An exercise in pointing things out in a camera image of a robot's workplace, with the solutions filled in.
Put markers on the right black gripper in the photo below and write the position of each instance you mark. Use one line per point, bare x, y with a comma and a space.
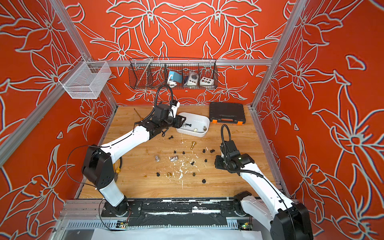
217, 164

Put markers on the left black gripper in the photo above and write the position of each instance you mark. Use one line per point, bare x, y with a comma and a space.
179, 122

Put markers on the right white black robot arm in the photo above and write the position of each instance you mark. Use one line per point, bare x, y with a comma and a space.
284, 219

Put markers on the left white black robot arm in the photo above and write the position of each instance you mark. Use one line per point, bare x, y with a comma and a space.
99, 161

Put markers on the white rectangular storage box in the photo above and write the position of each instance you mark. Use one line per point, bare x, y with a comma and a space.
197, 121

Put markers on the silver chess knight lying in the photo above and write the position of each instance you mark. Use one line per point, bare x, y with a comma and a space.
174, 158

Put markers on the white round-button device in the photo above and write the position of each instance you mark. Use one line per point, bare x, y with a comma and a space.
192, 79

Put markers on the teal white device in basket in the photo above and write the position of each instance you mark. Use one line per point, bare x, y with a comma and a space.
174, 79

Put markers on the black orange tool case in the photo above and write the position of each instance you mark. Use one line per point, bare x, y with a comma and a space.
223, 112

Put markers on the white dotted cube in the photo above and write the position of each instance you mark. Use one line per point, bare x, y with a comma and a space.
207, 82

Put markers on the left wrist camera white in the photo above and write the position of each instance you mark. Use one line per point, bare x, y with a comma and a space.
174, 108

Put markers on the black wire wall basket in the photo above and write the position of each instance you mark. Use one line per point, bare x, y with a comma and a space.
151, 73

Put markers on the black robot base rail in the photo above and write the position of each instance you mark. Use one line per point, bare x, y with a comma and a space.
181, 212

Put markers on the clear plastic wall bin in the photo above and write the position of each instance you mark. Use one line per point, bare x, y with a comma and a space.
86, 82

